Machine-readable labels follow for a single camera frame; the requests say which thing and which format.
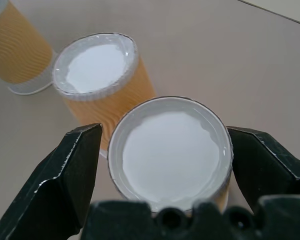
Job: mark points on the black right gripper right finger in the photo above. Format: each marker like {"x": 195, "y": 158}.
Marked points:
{"x": 265, "y": 165}

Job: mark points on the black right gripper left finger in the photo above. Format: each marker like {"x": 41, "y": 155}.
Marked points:
{"x": 57, "y": 185}

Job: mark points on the ribbed orange paper cup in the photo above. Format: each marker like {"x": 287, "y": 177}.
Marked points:
{"x": 95, "y": 67}
{"x": 170, "y": 155}
{"x": 12, "y": 52}

